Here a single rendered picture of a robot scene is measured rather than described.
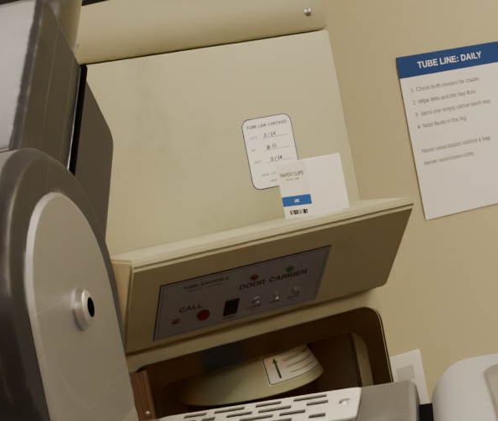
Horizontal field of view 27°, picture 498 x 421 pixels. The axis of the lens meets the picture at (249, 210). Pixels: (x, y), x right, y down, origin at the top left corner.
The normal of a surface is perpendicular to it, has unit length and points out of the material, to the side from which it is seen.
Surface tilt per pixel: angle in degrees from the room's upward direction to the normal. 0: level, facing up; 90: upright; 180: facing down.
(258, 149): 90
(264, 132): 90
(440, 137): 90
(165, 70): 90
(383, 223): 135
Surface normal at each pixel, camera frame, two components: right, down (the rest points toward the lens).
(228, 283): 0.41, 0.67
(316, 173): 0.59, -0.07
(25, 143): 0.97, -0.18
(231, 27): 0.39, -0.03
